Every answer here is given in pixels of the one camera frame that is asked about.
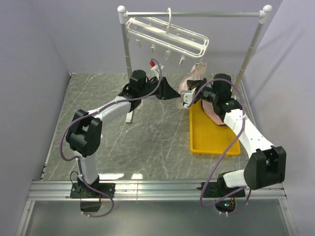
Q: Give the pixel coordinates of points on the white pink underwear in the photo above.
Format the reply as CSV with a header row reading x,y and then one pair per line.
x,y
195,74

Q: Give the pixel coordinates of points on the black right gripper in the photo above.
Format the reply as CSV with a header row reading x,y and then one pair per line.
x,y
197,84

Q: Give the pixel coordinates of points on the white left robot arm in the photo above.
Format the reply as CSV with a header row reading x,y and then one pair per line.
x,y
84,134

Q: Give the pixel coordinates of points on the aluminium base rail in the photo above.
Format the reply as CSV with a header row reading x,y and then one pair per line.
x,y
154,208

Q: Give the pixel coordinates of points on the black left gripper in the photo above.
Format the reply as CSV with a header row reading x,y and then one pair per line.
x,y
165,92

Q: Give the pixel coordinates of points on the white metal clothes rack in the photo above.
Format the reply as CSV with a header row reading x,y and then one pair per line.
x,y
262,15

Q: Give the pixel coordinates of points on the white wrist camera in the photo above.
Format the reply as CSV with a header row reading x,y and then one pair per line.
x,y
188,98
154,71

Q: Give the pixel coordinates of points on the yellow plastic tray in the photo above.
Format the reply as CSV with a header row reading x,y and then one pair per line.
x,y
206,137

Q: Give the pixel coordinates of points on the pink underwear in tray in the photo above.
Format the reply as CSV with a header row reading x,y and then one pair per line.
x,y
210,112

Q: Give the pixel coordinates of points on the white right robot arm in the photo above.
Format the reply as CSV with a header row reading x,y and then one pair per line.
x,y
266,164

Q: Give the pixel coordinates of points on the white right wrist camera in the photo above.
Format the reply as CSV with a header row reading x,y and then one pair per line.
x,y
188,98

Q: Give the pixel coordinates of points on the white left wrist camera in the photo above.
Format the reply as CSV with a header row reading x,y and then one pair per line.
x,y
154,71

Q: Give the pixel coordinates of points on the white plastic clip hanger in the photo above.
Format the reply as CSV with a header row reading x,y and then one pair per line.
x,y
167,35

